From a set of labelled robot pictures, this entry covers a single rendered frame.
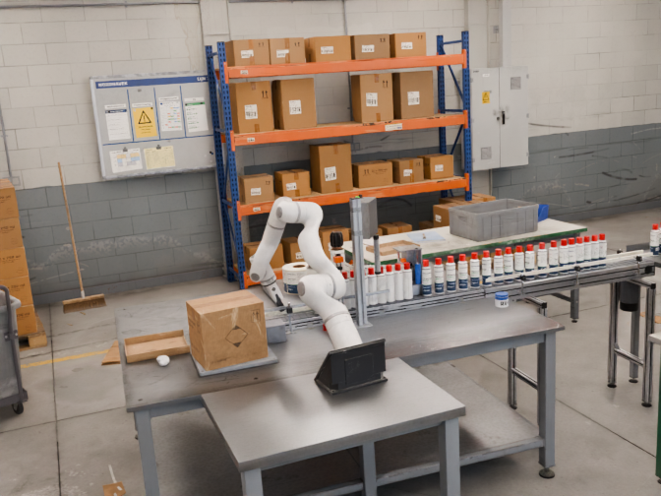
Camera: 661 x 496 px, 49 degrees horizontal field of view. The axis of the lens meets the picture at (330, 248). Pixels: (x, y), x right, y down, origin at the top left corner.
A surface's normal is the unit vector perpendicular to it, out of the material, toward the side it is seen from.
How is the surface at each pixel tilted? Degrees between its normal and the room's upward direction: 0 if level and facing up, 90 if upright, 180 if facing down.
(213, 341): 90
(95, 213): 90
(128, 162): 90
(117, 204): 90
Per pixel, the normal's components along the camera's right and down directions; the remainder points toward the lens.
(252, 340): 0.44, 0.18
